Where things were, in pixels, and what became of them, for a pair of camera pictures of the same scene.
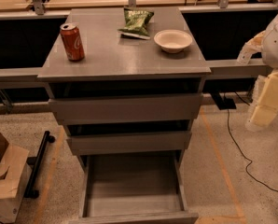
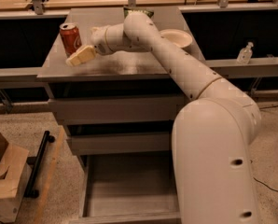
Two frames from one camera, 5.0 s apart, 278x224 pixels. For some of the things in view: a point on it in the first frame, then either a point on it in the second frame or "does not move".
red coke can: x=71 y=35 does not move
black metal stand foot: x=36 y=164 does not move
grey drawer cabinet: x=128 y=105 does not move
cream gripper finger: x=254 y=45 → x=94 y=30
